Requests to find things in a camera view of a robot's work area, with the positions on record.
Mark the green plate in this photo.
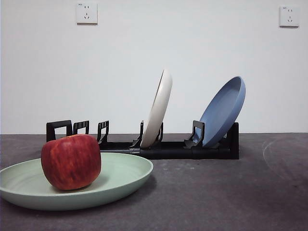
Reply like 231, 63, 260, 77
0, 152, 154, 212

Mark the red apple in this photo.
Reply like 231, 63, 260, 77
40, 134, 102, 191

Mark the beige plate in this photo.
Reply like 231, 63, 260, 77
140, 69, 173, 147

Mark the black plate rack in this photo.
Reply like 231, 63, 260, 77
46, 119, 240, 160

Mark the blue plate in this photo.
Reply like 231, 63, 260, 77
194, 76, 246, 147

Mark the white wall socket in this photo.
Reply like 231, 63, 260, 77
279, 6, 300, 28
76, 2, 98, 25

